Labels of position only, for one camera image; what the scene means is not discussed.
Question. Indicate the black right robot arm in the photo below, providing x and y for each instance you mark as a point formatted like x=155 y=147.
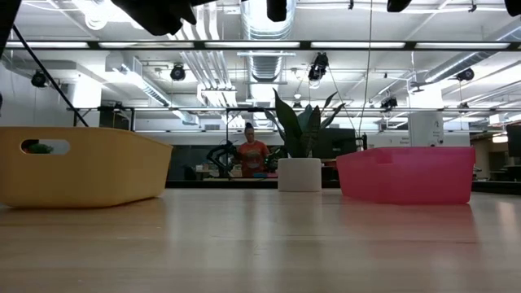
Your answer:
x=515 y=6

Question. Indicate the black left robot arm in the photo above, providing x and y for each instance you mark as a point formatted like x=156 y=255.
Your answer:
x=158 y=16

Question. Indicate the black background robot arm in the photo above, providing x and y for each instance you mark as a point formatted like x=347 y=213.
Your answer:
x=277 y=159
x=220 y=156

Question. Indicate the red plastic bin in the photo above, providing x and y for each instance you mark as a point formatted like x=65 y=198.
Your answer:
x=407 y=175

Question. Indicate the yellow plastic bin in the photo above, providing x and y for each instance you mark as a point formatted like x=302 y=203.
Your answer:
x=102 y=171

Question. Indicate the green object inside yellow bin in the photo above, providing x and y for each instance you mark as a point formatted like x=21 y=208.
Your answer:
x=38 y=148

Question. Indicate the long linear ceiling light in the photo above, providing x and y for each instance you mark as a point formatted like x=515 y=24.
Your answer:
x=252 y=45

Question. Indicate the black monitor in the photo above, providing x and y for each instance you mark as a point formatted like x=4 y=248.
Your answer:
x=335 y=142
x=513 y=140

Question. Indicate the person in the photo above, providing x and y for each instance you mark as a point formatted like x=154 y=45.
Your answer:
x=252 y=156

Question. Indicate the snake plant in white pot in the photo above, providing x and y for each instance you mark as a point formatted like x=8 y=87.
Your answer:
x=299 y=175

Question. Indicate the plain white pillar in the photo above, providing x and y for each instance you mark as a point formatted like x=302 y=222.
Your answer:
x=85 y=97

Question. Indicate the spiral metal air duct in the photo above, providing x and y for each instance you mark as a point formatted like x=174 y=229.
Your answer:
x=264 y=67

